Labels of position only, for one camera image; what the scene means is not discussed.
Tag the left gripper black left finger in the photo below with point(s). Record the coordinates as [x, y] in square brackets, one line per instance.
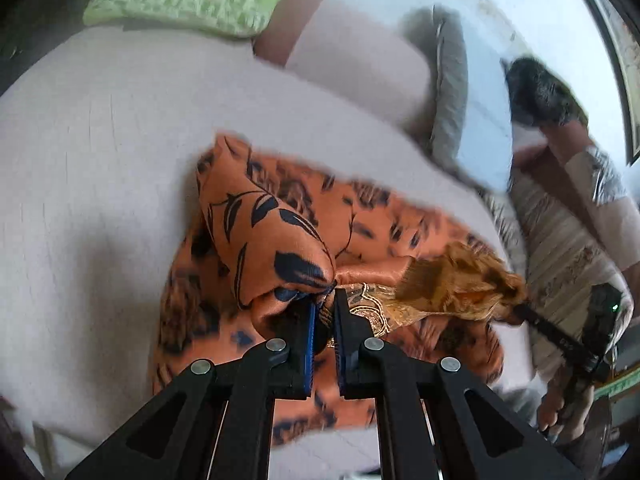
[213, 420]

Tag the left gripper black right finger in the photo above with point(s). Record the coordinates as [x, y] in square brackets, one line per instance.
[436, 421]

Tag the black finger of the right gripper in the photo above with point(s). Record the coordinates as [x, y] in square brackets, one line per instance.
[561, 340]

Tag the orange black floral blouse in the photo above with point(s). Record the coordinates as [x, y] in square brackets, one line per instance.
[271, 232]

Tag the person's right hand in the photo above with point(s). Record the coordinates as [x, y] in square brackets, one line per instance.
[564, 418]

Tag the white grey printed cloth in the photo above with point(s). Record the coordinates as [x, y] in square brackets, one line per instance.
[595, 177]

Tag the brown cardboard box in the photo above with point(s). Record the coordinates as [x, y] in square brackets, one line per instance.
[542, 154]

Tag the light blue grey pillow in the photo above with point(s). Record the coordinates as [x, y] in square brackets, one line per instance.
[471, 136]

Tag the pink brown bolster cushion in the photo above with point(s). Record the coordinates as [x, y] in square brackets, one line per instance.
[340, 49]

